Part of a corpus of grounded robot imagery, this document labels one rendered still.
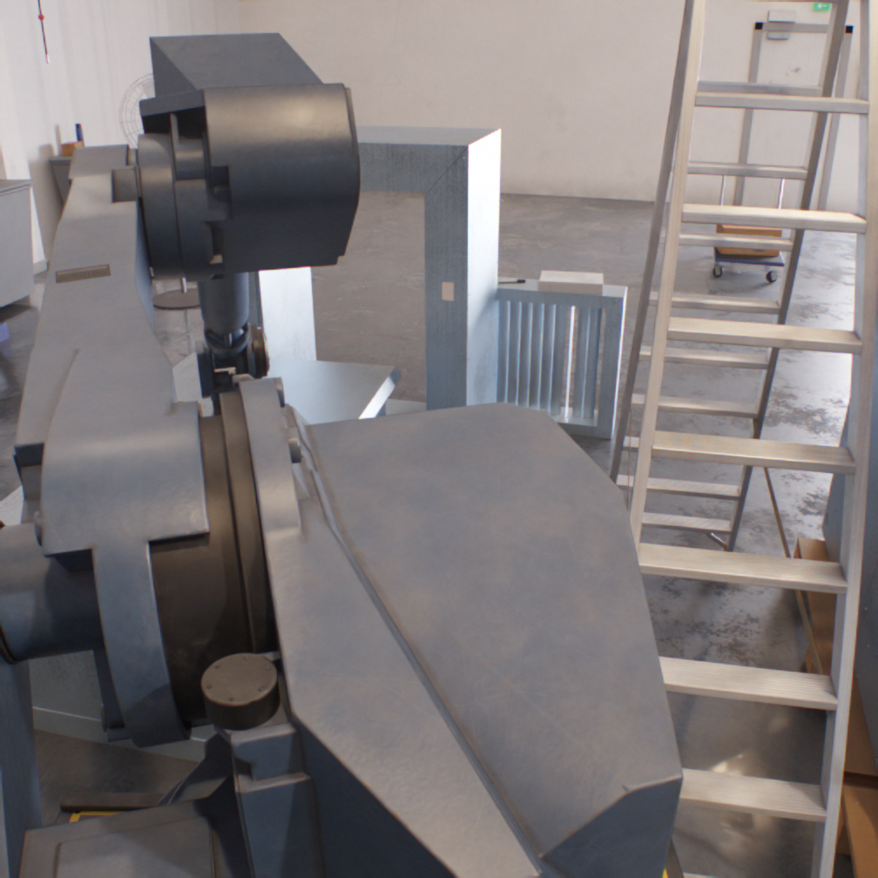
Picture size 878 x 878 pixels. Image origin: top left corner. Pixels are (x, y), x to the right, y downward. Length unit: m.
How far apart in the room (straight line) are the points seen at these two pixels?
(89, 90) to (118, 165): 8.31
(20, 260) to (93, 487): 6.95
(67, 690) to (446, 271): 2.20
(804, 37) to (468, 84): 4.05
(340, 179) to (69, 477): 0.83
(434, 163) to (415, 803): 3.23
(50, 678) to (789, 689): 2.09
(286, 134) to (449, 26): 10.26
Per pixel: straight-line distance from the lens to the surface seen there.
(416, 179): 3.69
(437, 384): 3.91
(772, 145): 11.39
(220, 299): 2.12
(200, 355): 2.51
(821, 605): 3.31
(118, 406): 0.83
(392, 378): 3.67
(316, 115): 1.44
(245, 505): 0.70
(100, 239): 1.29
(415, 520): 0.72
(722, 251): 8.01
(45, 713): 3.01
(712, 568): 1.75
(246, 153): 1.41
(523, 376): 4.66
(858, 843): 2.55
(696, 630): 3.33
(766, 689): 1.82
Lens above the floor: 2.00
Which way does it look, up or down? 26 degrees down
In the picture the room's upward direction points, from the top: straight up
